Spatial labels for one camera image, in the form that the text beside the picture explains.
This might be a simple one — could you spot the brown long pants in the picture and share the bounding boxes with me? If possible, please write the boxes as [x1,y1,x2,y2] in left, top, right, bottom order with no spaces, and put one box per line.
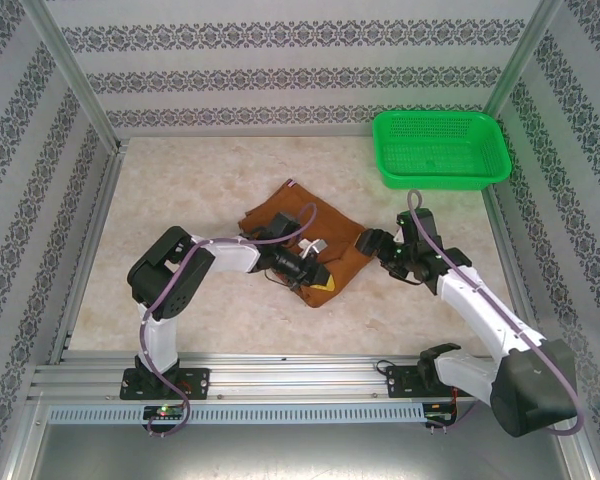
[238,179,381,310]

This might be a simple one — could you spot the green plastic basket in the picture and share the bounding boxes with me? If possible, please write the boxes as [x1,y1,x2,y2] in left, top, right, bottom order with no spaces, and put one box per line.
[371,110,512,192]

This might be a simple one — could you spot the circuit board with green light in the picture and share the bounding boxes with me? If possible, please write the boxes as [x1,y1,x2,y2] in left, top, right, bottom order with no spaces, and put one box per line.
[142,405,186,420]

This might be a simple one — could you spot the aluminium mounting rail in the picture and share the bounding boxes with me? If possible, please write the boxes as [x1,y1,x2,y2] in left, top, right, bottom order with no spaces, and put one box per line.
[27,353,501,402]

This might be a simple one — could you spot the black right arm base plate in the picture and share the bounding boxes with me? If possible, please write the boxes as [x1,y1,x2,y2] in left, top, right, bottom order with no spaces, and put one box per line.
[385,362,479,400]

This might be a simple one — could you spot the slotted grey cable duct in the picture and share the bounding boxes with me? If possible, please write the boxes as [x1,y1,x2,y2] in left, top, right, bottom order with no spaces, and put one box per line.
[47,402,427,424]

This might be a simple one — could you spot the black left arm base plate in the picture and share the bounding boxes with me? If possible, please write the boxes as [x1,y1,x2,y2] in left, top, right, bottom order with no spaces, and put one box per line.
[121,367,211,401]

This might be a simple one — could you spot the aluminium frame post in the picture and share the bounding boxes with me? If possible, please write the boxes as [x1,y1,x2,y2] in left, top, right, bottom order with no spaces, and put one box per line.
[25,0,122,147]
[481,0,565,119]

